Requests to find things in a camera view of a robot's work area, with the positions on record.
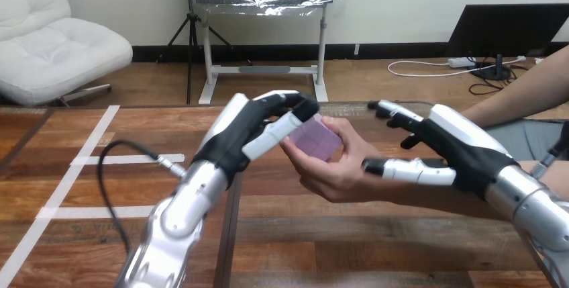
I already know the white power strip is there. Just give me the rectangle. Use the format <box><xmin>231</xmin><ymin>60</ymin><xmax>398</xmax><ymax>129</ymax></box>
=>
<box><xmin>448</xmin><ymin>56</ymin><xmax>477</xmax><ymax>68</ymax></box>

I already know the black tripod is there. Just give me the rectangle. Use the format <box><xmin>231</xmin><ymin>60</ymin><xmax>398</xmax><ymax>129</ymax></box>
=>
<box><xmin>155</xmin><ymin>0</ymin><xmax>252</xmax><ymax>105</ymax></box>

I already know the white desk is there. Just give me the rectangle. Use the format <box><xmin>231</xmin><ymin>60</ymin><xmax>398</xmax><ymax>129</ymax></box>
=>
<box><xmin>172</xmin><ymin>0</ymin><xmax>330</xmax><ymax>105</ymax></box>

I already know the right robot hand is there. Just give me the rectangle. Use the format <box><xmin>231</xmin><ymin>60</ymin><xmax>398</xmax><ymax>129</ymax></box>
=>
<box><xmin>362</xmin><ymin>99</ymin><xmax>519</xmax><ymax>201</ymax></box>

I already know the black cable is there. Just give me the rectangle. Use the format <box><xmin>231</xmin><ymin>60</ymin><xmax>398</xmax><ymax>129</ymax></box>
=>
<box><xmin>97</xmin><ymin>140</ymin><xmax>188</xmax><ymax>256</ymax></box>
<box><xmin>530</xmin><ymin>120</ymin><xmax>569</xmax><ymax>181</ymax></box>

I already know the tangle of cables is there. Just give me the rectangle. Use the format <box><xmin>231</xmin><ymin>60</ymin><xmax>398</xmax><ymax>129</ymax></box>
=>
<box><xmin>386</xmin><ymin>55</ymin><xmax>544</xmax><ymax>97</ymax></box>

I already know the person's body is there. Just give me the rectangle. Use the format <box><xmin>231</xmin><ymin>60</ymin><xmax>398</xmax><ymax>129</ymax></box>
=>
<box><xmin>483</xmin><ymin>118</ymin><xmax>569</xmax><ymax>163</ymax></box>

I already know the person's hand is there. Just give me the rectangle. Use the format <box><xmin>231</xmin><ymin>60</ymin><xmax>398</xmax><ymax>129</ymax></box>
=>
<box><xmin>280</xmin><ymin>115</ymin><xmax>402</xmax><ymax>205</ymax></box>

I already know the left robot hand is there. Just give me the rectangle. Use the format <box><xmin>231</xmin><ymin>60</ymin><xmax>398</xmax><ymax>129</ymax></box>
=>
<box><xmin>192</xmin><ymin>90</ymin><xmax>320</xmax><ymax>189</ymax></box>

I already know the dark screen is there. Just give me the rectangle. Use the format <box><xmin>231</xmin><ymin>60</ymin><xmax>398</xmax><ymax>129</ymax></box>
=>
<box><xmin>446</xmin><ymin>3</ymin><xmax>569</xmax><ymax>81</ymax></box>

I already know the person's forearm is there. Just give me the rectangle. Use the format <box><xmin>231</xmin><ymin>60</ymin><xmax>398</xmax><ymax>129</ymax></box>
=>
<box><xmin>461</xmin><ymin>44</ymin><xmax>569</xmax><ymax>130</ymax></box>
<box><xmin>393</xmin><ymin>159</ymin><xmax>569</xmax><ymax>223</ymax></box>

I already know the purple block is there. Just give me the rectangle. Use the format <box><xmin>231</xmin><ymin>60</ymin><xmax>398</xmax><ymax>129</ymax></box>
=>
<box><xmin>288</xmin><ymin>113</ymin><xmax>344</xmax><ymax>162</ymax></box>

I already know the white cushioned chair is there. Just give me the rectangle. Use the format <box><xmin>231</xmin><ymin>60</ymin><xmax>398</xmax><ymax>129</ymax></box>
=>
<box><xmin>0</xmin><ymin>0</ymin><xmax>134</xmax><ymax>107</ymax></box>

